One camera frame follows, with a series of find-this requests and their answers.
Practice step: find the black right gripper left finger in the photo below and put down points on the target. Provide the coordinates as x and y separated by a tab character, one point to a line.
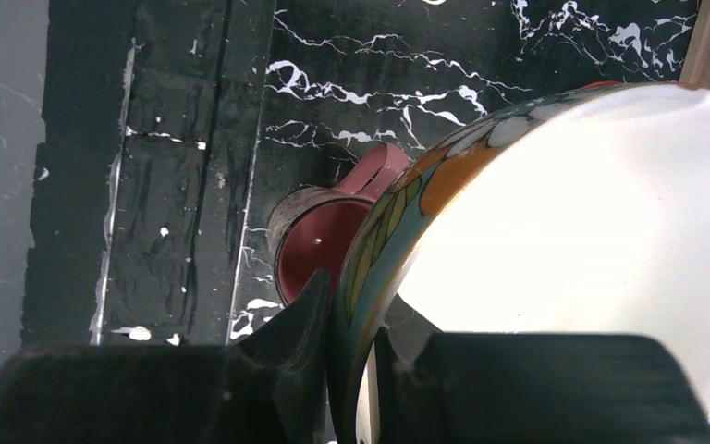
267	388

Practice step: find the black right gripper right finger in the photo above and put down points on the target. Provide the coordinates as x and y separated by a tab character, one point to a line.
536	388

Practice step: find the white floral bowl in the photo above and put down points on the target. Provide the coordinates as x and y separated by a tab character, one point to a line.
581	211

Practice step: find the pink interior mug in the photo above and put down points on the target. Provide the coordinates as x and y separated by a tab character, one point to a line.
313	227

